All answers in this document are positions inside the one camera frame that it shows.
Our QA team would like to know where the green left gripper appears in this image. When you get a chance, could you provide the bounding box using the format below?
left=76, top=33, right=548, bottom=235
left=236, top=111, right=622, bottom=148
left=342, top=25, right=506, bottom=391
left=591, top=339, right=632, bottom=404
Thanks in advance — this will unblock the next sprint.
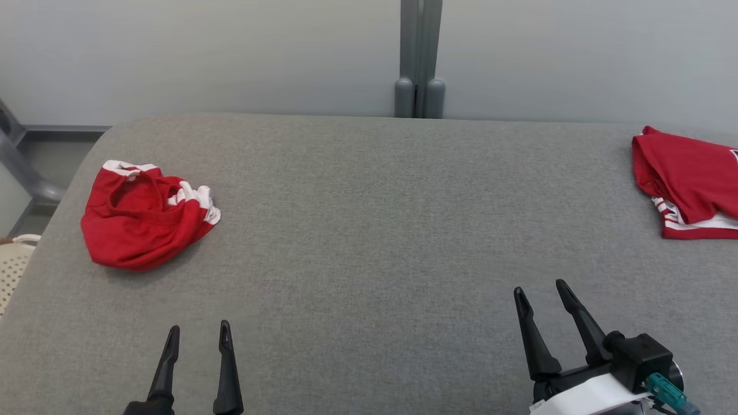
left=122, top=320, right=244, bottom=415

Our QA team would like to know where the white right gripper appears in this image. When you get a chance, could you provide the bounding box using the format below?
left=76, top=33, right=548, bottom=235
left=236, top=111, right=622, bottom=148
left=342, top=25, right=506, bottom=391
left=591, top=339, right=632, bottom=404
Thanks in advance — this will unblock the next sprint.
left=513, top=279, right=653, bottom=415

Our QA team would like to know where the red basketball jersey white trim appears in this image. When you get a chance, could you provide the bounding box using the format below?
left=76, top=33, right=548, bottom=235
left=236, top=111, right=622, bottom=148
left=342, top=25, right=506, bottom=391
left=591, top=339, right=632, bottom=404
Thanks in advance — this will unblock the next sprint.
left=80, top=160, right=222, bottom=272

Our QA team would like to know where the cream plastic laundry basket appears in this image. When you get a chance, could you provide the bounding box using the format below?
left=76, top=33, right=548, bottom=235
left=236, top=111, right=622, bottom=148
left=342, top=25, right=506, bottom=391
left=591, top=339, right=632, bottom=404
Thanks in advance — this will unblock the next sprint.
left=0, top=233, right=43, bottom=316

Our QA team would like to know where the teal right camera cable connector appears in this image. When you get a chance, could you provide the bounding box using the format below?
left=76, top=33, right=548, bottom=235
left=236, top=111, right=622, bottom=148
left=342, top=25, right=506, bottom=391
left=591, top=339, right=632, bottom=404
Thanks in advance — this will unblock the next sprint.
left=646, top=372, right=702, bottom=415

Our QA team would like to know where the grey metal partition base frame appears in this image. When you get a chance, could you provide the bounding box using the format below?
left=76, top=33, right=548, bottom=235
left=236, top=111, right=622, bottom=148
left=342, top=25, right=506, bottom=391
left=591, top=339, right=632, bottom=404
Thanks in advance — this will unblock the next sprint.
left=0, top=98, right=112, bottom=237

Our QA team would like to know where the grey cylindrical post foot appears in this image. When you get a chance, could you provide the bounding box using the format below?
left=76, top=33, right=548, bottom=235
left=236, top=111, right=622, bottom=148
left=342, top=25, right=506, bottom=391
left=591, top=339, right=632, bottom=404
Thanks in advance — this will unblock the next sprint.
left=394, top=78, right=415, bottom=118
left=425, top=79, right=446, bottom=119

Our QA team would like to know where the grey partition post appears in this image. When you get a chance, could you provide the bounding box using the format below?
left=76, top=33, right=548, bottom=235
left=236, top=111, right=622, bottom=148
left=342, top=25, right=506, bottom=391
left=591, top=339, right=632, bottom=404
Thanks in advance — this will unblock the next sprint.
left=400, top=0, right=444, bottom=119

